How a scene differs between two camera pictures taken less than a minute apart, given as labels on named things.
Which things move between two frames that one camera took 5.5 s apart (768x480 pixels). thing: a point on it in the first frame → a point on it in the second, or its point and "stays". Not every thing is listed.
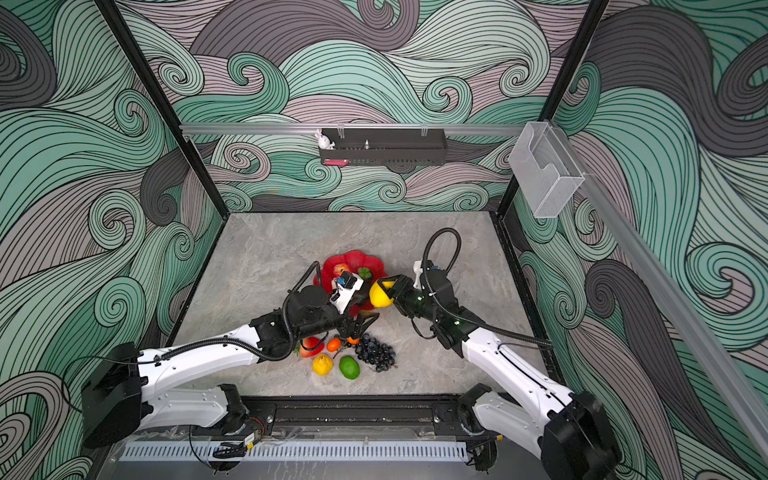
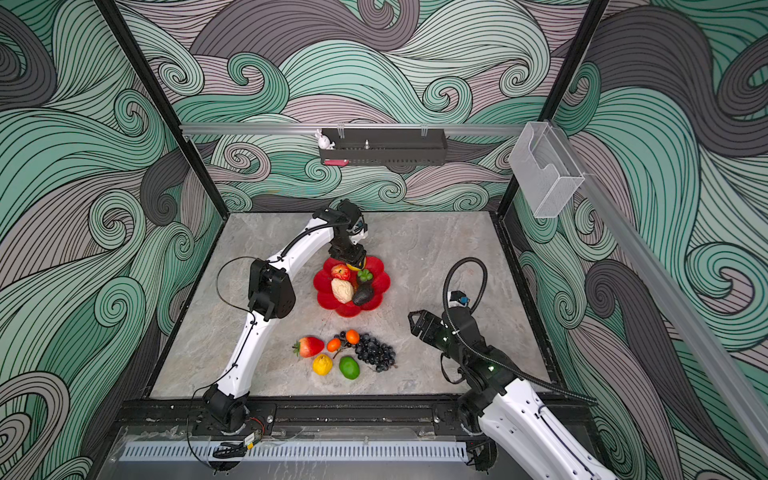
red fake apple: [339, 268] stays
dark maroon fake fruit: [366, 274] stays
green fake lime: [349, 367] stays
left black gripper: [357, 327] → [355, 259]
